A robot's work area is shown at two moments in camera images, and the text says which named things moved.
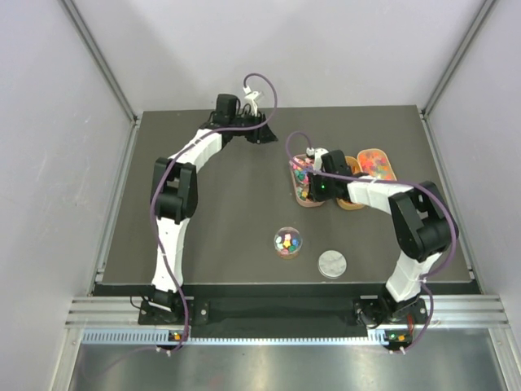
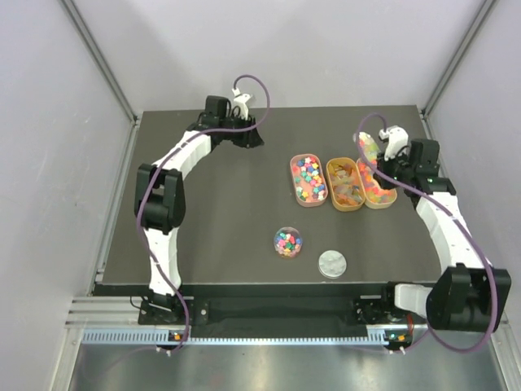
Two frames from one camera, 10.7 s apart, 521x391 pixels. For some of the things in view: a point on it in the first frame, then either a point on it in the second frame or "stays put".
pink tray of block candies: (299, 177) stays put
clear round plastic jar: (288, 242) stays put
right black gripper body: (321, 187) -> (396, 168)
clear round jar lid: (331, 263) stays put
